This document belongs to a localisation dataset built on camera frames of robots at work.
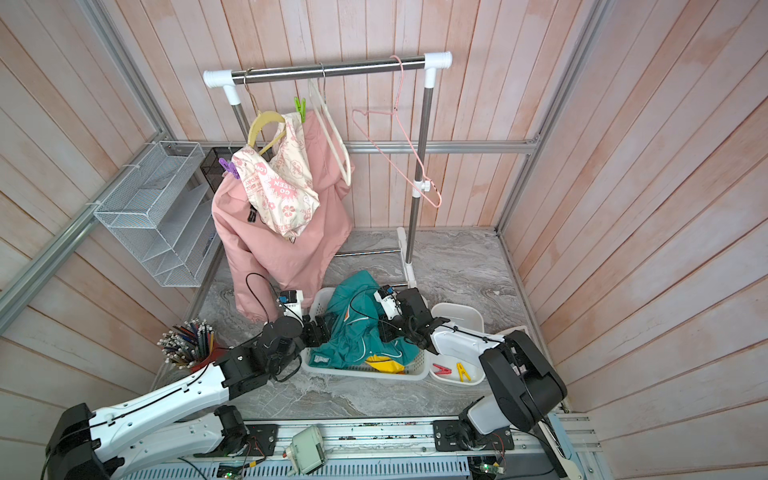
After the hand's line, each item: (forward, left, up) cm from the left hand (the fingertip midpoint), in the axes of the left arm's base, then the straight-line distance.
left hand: (323, 320), depth 78 cm
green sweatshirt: (-3, -9, -4) cm, 10 cm away
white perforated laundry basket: (+9, +4, -5) cm, 11 cm away
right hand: (+5, -14, -11) cm, 18 cm away
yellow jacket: (-8, -17, -9) cm, 21 cm away
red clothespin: (-8, -33, -14) cm, 37 cm away
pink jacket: (+7, +13, +16) cm, 22 cm away
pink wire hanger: (+55, -23, +7) cm, 60 cm away
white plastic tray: (+8, -41, -11) cm, 43 cm away
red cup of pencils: (-6, +35, -3) cm, 35 cm away
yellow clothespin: (-9, -39, -15) cm, 42 cm away
